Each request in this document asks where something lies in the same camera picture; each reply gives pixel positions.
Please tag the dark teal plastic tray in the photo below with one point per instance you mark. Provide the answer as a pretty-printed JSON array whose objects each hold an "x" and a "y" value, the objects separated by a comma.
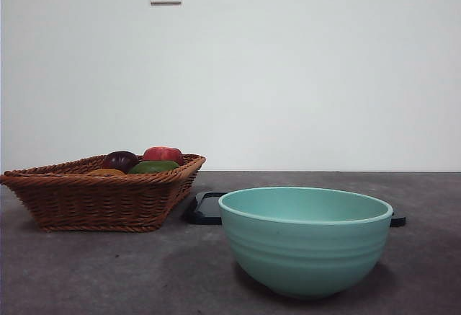
[{"x": 205, "y": 210}]

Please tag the brown wicker basket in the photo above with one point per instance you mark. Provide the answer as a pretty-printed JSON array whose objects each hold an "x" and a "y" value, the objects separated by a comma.
[{"x": 97, "y": 203}]

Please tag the dark purple plum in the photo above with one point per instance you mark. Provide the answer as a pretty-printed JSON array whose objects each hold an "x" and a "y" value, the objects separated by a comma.
[{"x": 119, "y": 160}]

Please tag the teal ceramic bowl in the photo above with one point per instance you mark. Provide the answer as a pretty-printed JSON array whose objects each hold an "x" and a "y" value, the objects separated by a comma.
[{"x": 306, "y": 250}]

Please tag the green fruit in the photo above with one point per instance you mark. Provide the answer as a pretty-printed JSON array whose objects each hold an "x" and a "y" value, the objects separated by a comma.
[{"x": 151, "y": 168}]

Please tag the red apple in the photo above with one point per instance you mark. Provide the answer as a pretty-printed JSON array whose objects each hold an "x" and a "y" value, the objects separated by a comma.
[{"x": 162, "y": 154}]

